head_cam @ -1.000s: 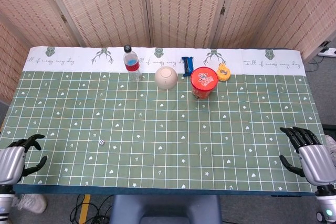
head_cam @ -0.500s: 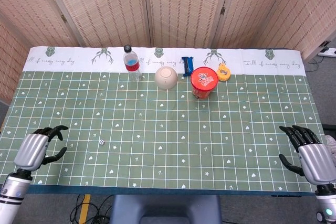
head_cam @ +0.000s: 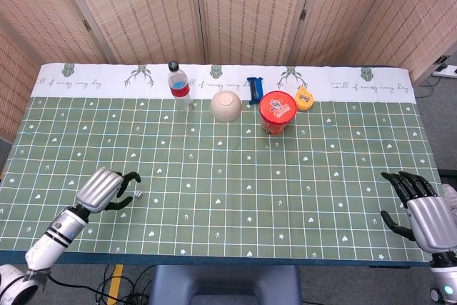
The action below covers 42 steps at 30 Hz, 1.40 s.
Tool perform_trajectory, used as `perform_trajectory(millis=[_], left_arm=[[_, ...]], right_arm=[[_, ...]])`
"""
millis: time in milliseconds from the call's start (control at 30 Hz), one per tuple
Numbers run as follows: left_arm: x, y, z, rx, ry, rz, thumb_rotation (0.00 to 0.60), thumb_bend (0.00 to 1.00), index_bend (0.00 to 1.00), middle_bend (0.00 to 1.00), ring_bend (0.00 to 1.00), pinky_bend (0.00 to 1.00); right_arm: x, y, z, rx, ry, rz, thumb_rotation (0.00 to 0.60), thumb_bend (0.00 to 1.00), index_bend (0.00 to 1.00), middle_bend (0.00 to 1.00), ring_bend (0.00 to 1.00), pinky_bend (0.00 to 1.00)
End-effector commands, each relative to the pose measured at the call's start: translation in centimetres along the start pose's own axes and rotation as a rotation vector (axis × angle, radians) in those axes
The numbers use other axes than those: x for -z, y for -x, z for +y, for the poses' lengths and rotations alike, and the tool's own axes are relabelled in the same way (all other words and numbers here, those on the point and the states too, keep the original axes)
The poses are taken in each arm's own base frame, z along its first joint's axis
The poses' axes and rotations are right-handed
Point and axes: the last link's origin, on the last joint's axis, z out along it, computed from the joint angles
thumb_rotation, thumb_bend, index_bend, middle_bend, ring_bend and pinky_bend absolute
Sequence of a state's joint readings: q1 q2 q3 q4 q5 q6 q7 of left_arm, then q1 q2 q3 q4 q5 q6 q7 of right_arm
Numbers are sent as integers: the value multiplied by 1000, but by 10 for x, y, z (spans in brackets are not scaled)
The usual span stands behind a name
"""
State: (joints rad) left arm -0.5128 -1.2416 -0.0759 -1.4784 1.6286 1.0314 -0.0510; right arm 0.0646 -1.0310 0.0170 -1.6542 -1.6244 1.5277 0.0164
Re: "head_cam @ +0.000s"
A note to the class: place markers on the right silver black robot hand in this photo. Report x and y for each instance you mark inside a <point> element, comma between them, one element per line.
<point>430,221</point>

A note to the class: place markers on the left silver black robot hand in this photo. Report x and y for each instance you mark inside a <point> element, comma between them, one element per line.
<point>98,189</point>

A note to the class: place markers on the small white die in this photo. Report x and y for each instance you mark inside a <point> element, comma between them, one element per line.
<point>138,194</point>

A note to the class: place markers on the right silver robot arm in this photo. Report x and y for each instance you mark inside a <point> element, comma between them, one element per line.
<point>444,276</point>

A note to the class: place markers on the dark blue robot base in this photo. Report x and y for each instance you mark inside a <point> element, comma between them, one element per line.
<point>225,285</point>

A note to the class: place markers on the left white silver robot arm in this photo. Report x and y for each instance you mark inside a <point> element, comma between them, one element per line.
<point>53,237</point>

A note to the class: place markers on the yellow floor tape strip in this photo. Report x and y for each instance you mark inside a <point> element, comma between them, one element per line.
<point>115,283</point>

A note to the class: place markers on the green checked tablecloth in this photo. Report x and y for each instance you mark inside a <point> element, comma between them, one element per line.
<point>221,176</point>

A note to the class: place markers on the clear plastic water bottle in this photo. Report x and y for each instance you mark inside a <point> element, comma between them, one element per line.
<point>180,89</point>

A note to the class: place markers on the white power strip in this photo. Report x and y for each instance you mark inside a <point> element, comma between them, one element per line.
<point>445,70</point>

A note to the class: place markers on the beige upturned bowl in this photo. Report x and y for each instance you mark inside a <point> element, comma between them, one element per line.
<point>225,106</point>

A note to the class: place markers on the blue snack bar wrapper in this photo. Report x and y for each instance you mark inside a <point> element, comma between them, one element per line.
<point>255,90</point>

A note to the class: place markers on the red lidded snack can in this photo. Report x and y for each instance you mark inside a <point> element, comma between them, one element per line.
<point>277,112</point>

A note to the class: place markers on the folding woven room screen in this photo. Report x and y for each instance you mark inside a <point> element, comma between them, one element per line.
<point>228,12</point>

